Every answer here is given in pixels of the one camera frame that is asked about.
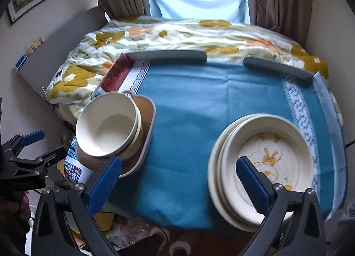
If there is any small white ribbed bowl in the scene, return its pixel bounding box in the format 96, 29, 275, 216
76, 92, 141, 158

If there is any yellow patterned plate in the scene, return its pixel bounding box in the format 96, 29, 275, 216
218, 114, 314, 226

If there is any white fluted plate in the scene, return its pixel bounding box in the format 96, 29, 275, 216
208, 114, 260, 232

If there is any pink handled baking dish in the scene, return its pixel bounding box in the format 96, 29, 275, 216
76, 90, 157, 179

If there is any cream ceramic bowl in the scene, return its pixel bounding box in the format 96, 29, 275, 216
118, 106, 143, 161

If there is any person's left hand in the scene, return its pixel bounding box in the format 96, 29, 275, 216
1, 191, 31, 223

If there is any floral bed quilt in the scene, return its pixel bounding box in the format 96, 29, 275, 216
45, 16, 329, 124

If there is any blue patterned cloth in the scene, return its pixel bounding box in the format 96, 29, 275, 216
106, 60, 348, 230

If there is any grey tray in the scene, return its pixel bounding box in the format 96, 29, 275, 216
91, 49, 314, 98

